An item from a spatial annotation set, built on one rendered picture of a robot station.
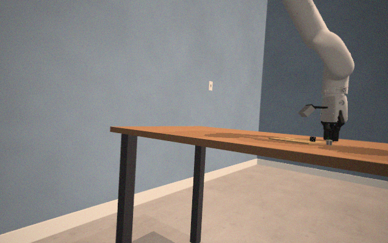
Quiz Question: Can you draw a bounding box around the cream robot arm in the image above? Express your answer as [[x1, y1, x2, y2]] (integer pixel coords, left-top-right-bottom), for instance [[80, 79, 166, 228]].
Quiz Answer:
[[282, 0, 354, 117]]

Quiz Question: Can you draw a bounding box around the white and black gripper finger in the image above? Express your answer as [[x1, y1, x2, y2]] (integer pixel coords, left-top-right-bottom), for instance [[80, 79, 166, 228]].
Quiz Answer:
[[321, 121, 331, 140], [329, 110, 345, 142]]

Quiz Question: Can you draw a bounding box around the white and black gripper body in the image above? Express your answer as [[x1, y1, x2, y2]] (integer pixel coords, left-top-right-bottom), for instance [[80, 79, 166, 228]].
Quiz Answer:
[[320, 95, 348, 122]]

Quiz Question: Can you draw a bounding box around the tan flat mat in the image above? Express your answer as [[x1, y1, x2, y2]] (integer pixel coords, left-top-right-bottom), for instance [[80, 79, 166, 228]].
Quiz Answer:
[[268, 137, 326, 145]]

